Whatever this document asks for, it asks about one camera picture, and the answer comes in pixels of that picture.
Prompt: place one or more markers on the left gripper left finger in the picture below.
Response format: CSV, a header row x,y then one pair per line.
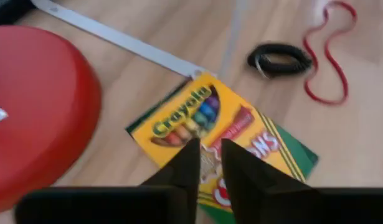
x,y
147,205

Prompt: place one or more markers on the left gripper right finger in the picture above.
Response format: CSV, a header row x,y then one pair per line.
x,y
272,202

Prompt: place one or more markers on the Crayola crayon box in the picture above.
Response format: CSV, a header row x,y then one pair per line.
x,y
191,105

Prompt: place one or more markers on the red desk lamp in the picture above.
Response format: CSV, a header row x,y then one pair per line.
x,y
38,109

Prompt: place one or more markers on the red rubber band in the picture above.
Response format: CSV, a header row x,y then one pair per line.
x,y
347,88

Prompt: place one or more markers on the white perforated shelf riser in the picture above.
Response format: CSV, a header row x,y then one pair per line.
x,y
132,43

